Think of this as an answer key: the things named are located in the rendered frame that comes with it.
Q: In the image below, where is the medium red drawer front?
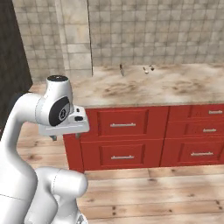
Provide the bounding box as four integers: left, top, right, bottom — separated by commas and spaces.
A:
160, 137, 224, 168

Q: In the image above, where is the dark tall cabinet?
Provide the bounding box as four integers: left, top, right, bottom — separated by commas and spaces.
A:
0, 0, 33, 138

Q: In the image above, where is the red base cabinet frame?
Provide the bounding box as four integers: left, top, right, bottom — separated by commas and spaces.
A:
62, 103, 224, 173

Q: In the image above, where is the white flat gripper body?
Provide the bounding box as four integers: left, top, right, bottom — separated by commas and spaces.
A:
38, 116, 91, 137

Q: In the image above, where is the small red drawer front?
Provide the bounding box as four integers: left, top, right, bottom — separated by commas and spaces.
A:
168, 103, 224, 123
164, 119, 224, 140

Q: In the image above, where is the large red drawer front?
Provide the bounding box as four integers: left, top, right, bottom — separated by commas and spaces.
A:
80, 139, 165, 172
83, 106, 170, 143

